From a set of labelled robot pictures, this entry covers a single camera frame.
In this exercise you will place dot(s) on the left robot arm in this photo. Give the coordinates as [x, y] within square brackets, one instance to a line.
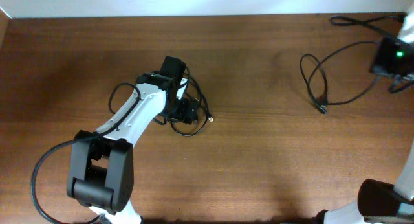
[101, 172]

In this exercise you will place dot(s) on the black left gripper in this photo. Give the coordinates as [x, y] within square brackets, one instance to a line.
[182, 114]

